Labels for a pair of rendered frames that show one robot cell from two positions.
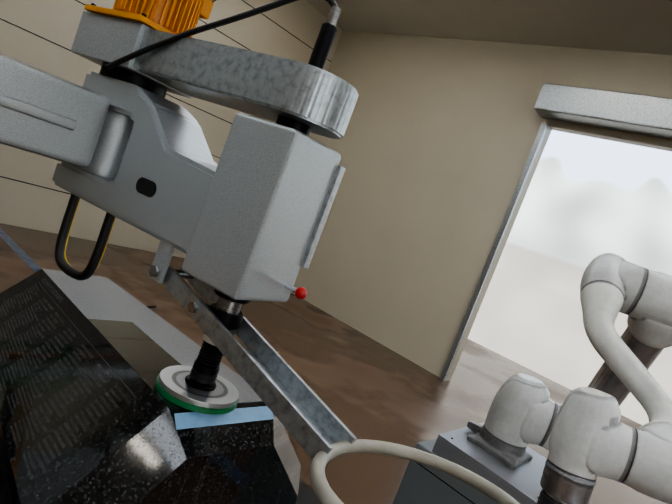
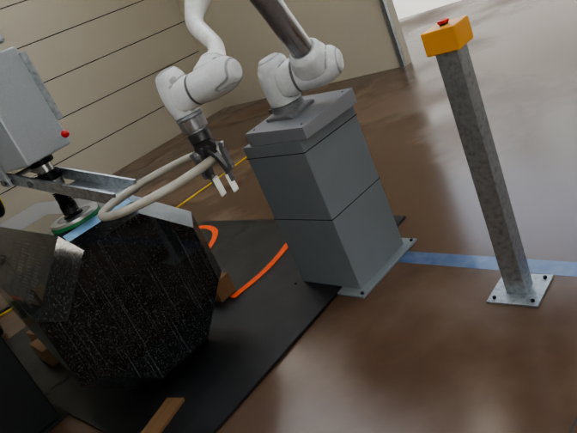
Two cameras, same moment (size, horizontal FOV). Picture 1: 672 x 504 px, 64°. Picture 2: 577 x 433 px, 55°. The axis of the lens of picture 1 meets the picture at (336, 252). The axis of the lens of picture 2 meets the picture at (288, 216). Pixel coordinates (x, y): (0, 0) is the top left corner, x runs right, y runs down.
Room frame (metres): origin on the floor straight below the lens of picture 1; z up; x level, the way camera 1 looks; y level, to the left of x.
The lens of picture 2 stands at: (-0.77, -1.10, 1.39)
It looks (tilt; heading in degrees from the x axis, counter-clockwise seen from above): 21 degrees down; 12
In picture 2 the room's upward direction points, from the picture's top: 24 degrees counter-clockwise
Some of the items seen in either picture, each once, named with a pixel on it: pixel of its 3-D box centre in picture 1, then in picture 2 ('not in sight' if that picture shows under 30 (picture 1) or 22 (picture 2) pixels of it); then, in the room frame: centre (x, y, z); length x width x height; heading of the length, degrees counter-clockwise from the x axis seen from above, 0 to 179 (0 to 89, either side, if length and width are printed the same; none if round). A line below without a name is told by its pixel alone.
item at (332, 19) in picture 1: (324, 42); not in sight; (1.37, 0.21, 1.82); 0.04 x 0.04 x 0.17
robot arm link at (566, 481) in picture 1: (566, 483); (192, 123); (0.99, -0.56, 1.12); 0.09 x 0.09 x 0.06
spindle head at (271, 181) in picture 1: (239, 206); (3, 118); (1.41, 0.28, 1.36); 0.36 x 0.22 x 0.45; 60
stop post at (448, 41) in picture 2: not in sight; (485, 169); (1.17, -1.42, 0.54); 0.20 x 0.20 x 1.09; 53
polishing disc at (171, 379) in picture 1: (199, 385); (74, 216); (1.37, 0.21, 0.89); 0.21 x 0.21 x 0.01
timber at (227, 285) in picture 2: not in sight; (209, 285); (1.98, 0.08, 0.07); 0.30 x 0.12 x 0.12; 52
